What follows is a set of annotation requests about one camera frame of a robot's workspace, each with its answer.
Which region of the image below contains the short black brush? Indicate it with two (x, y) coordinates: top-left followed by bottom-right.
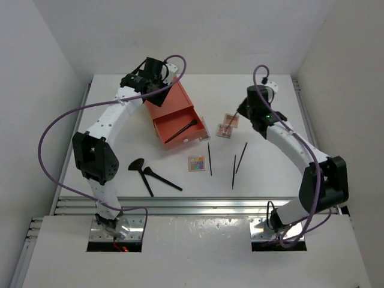
(223, 111), (240, 133)

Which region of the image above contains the thin black pencil brush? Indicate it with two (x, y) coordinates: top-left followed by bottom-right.
(231, 155), (236, 190)

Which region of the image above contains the orange drawer box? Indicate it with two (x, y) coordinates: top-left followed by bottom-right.
(145, 82), (205, 150)

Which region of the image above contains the small black powder brush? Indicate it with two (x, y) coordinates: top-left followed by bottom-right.
(165, 119), (197, 143)

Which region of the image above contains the black fan brush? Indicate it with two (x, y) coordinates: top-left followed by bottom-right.
(128, 158), (154, 197)

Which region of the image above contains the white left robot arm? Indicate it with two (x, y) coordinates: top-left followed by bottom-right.
(72, 58), (178, 235)

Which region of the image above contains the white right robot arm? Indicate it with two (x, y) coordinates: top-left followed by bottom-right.
(237, 85), (349, 232)

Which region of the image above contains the thin dark makeup brush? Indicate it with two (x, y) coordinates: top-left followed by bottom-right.
(235, 142), (248, 174)

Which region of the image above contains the brown eyeshadow palette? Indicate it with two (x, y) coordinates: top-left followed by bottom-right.
(224, 113), (240, 128)

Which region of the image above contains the pink eyeshadow palette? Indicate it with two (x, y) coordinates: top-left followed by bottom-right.
(215, 124), (233, 139)

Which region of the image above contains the small clear eyeshadow palette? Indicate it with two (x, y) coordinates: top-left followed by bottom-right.
(199, 117), (211, 142)

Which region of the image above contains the thin black liner brush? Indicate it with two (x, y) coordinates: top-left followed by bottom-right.
(207, 142), (212, 176)

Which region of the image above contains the colourful eyeshadow palette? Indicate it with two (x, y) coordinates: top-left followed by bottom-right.
(188, 155), (205, 172)

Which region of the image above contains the angled black powder brush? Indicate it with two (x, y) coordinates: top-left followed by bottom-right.
(143, 167), (183, 191)

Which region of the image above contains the white front cover panel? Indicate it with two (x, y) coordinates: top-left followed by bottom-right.
(23, 215), (370, 287)

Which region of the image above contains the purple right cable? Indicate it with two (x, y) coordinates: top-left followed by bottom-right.
(253, 65), (333, 249)

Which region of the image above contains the purple cable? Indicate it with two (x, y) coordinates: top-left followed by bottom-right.
(253, 65), (333, 249)
(38, 55), (187, 238)

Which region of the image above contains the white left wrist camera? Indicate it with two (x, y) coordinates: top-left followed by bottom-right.
(163, 62), (178, 85)

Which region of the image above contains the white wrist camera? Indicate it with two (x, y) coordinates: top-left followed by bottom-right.
(163, 62), (178, 85)
(265, 80), (278, 104)

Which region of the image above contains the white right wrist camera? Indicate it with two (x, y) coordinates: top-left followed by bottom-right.
(265, 80), (278, 104)

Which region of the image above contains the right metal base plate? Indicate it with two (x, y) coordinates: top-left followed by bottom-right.
(249, 215), (302, 242)

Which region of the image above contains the metal base plate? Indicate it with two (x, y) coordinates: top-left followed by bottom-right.
(88, 215), (145, 242)
(249, 215), (302, 242)

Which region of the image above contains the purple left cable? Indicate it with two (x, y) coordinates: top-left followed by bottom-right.
(38, 55), (187, 238)

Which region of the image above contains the aluminium frame rail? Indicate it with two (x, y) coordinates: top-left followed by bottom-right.
(50, 196), (341, 216)

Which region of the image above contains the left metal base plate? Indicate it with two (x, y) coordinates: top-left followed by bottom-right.
(88, 215), (145, 242)

